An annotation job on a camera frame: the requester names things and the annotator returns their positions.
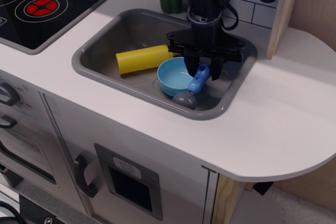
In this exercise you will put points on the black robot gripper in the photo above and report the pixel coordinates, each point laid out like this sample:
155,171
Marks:
205,38

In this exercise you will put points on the blue handled grey spoon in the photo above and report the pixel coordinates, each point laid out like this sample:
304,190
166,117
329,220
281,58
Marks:
188,98

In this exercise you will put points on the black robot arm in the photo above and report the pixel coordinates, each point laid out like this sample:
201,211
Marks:
208,8

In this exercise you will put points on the light blue plastic bowl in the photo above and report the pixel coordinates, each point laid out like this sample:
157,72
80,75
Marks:
173,76

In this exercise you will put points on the grey toy sink basin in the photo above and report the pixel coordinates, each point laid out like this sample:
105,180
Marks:
140,28

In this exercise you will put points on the yellow plastic cylinder bottle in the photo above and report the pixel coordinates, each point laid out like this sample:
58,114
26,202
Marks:
142,59

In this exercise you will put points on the grey ice dispenser panel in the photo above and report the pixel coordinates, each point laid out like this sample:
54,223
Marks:
131,181

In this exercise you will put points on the white toy cabinet door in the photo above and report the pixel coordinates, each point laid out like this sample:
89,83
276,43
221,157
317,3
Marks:
187,189

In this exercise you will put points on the black toy stovetop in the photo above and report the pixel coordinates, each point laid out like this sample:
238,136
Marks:
30,26

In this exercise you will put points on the white toy oven door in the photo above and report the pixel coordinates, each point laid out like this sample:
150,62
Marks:
32,152

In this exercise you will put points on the grey oven knob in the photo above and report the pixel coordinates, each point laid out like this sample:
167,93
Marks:
9,96

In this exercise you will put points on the light wooden side post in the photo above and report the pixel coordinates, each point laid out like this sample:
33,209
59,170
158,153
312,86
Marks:
281,22

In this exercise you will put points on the dark grey cabinet handle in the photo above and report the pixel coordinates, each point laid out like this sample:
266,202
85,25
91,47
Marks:
85,175

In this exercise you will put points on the grey oven door handle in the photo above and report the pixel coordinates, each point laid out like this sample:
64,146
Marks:
6,122

